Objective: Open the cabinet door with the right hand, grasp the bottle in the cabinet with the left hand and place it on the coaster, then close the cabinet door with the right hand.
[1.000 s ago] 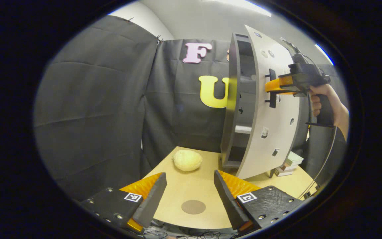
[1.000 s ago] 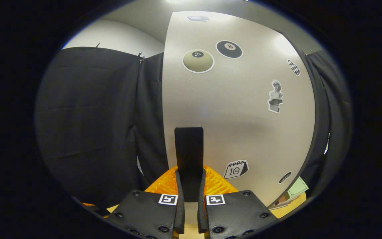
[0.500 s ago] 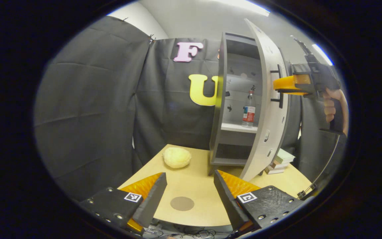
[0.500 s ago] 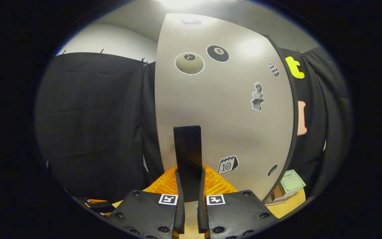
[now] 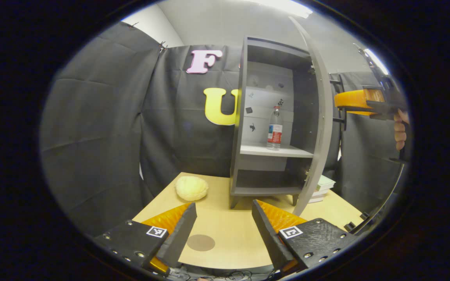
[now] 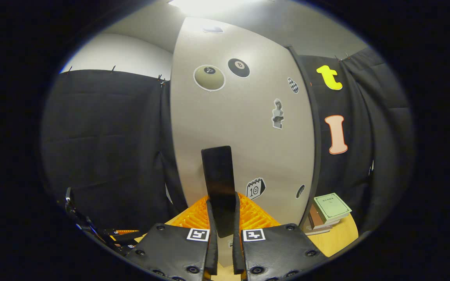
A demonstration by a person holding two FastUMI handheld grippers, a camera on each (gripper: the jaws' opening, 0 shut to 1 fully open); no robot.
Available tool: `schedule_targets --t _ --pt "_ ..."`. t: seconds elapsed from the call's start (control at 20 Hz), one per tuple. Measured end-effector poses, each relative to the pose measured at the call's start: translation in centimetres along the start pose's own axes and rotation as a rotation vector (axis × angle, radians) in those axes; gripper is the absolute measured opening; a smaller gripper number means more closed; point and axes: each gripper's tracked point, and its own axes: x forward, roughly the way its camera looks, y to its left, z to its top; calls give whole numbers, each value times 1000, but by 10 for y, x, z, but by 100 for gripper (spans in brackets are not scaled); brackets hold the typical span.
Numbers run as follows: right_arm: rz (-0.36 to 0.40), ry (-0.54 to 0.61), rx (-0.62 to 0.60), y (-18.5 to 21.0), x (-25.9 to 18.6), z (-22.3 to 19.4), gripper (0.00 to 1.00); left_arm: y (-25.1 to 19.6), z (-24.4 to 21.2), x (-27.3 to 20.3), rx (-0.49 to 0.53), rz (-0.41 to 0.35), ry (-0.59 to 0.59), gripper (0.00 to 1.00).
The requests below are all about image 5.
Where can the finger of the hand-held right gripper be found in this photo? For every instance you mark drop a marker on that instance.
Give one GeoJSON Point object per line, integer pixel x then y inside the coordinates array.
{"type": "Point", "coordinates": [352, 100]}

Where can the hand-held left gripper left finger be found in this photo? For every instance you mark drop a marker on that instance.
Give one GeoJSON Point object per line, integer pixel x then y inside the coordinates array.
{"type": "Point", "coordinates": [181, 234]}

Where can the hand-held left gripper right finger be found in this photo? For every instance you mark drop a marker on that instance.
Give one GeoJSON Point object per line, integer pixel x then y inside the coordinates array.
{"type": "Point", "coordinates": [268, 234]}

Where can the round brown coaster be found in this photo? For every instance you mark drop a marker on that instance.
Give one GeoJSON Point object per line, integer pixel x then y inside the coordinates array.
{"type": "Point", "coordinates": [200, 242]}

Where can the white cabinet door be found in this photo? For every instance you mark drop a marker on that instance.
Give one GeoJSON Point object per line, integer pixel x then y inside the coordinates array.
{"type": "Point", "coordinates": [322, 117]}

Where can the clear plastic bottle red label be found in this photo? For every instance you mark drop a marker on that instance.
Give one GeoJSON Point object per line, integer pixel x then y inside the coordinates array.
{"type": "Point", "coordinates": [274, 130]}

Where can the grey cabinet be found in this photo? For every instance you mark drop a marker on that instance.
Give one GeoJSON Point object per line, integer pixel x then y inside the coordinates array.
{"type": "Point", "coordinates": [237, 148]}

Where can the yellow bread bun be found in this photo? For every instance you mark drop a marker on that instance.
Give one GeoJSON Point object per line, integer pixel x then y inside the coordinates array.
{"type": "Point", "coordinates": [191, 188]}

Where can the stack of books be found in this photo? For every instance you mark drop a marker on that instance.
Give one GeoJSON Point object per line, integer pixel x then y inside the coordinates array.
{"type": "Point", "coordinates": [323, 185]}

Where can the black backdrop cloth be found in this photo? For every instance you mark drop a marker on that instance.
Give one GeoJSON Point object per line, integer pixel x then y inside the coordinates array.
{"type": "Point", "coordinates": [100, 136]}

